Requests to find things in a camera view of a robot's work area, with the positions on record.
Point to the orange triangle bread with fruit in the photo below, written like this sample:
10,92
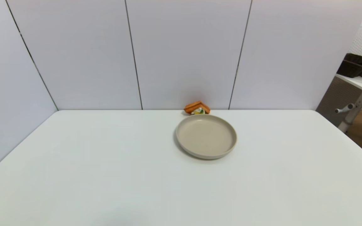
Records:
196,106

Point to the beige round plate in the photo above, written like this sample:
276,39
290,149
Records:
206,136

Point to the white desk leg with crank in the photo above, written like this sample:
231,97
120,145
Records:
352,108

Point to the dark woven basket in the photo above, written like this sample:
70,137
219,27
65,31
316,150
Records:
353,66

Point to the white side desk top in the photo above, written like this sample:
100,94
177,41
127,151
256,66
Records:
361,84

